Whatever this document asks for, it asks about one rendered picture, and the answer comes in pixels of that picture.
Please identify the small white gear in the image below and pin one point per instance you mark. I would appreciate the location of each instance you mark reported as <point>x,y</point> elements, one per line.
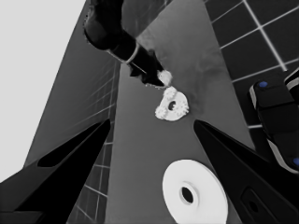
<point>183,108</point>
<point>159,112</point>
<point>173,93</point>
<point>166,76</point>

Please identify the large thick white disc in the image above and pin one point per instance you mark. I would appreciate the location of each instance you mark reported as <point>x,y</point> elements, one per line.
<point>205,177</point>

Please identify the white round carrier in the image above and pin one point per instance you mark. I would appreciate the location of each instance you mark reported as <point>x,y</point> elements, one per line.
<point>173,116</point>

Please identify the dark robot body block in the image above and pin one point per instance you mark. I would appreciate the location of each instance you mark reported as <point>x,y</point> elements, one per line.
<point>274,105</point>

